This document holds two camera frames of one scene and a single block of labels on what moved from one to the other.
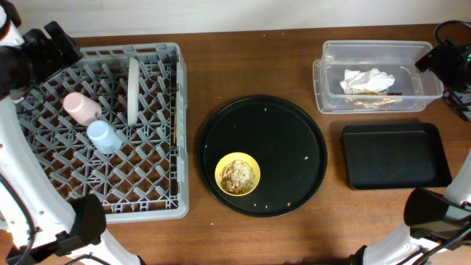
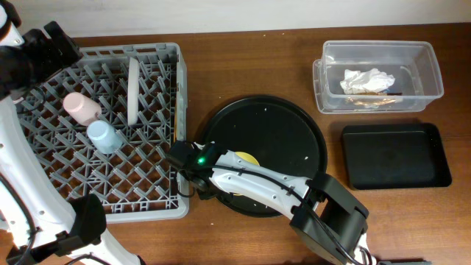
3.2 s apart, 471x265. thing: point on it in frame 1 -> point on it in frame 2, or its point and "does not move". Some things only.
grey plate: (133, 91) does not move
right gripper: (427, 59) -> (180, 158)
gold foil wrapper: (370, 102) does not move
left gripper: (64, 42) does not move
